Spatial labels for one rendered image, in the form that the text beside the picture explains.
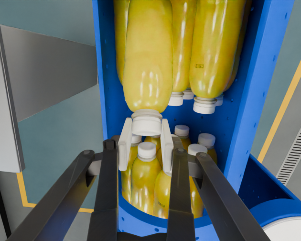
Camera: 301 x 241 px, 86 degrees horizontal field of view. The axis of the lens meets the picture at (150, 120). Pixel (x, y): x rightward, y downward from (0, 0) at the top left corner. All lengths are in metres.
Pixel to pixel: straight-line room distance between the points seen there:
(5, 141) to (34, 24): 1.22
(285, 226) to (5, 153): 0.88
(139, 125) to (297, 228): 0.70
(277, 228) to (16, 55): 1.01
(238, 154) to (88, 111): 1.43
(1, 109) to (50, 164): 1.52
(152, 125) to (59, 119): 1.55
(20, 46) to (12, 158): 0.35
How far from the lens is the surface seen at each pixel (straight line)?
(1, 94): 0.53
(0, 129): 0.57
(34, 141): 1.96
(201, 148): 0.35
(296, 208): 0.79
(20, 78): 0.70
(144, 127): 0.19
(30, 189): 2.37
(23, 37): 0.72
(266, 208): 0.77
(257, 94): 0.23
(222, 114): 0.42
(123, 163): 0.16
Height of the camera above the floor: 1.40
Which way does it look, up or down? 69 degrees down
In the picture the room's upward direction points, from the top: 180 degrees clockwise
